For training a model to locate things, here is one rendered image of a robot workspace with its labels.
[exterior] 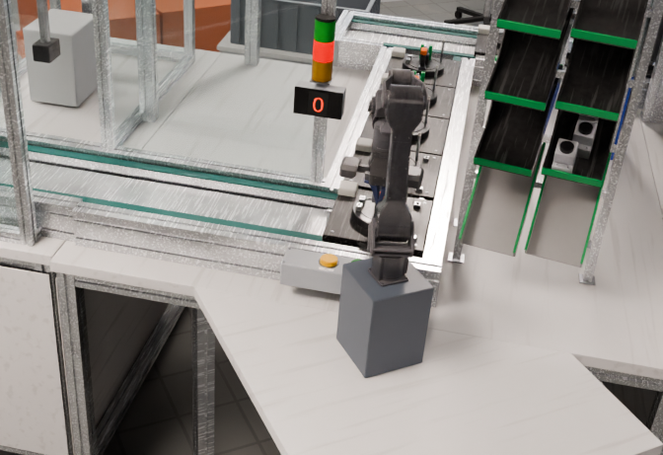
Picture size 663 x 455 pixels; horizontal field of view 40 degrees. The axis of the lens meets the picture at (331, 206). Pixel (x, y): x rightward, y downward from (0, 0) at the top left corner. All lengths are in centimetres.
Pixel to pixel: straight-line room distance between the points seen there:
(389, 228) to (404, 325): 21
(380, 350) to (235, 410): 126
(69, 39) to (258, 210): 90
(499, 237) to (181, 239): 75
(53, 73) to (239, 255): 106
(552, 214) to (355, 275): 54
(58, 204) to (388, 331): 89
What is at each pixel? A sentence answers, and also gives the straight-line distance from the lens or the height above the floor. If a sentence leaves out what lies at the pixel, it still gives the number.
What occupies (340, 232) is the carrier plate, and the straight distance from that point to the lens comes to 218.
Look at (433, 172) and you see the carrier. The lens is 249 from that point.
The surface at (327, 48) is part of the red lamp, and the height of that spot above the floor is 135.
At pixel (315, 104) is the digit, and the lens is 225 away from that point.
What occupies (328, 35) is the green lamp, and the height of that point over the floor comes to 138.
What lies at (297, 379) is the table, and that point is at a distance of 193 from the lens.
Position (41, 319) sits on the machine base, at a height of 66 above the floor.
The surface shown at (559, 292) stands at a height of 86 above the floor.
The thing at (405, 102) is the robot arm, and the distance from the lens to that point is 174.
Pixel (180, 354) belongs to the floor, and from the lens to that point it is 331.
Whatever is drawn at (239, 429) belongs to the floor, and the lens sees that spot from 304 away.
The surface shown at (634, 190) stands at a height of 86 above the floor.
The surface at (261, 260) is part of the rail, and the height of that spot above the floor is 91.
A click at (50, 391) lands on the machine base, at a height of 42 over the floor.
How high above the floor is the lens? 214
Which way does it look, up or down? 31 degrees down
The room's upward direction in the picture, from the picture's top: 5 degrees clockwise
